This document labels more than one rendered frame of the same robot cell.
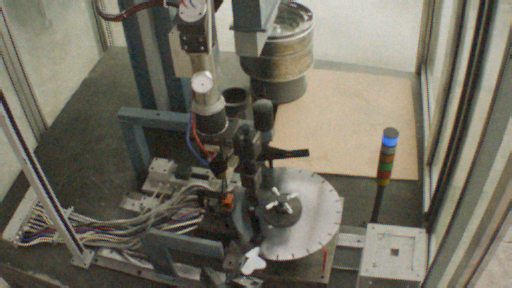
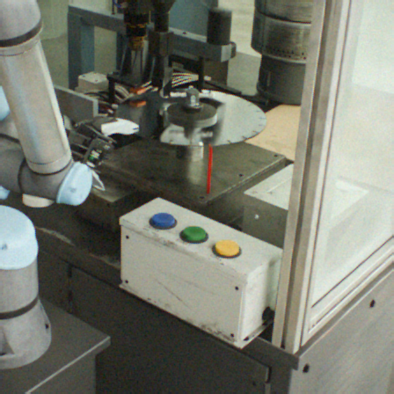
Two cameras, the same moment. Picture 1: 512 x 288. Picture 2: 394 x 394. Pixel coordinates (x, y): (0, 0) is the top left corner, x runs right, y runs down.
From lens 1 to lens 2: 1.00 m
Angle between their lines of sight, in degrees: 22
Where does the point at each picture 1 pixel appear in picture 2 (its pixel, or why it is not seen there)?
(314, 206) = (230, 121)
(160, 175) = (89, 86)
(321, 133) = not seen: hidden behind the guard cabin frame
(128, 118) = (79, 11)
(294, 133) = (280, 126)
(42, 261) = not seen: outside the picture
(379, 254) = (284, 188)
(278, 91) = (284, 82)
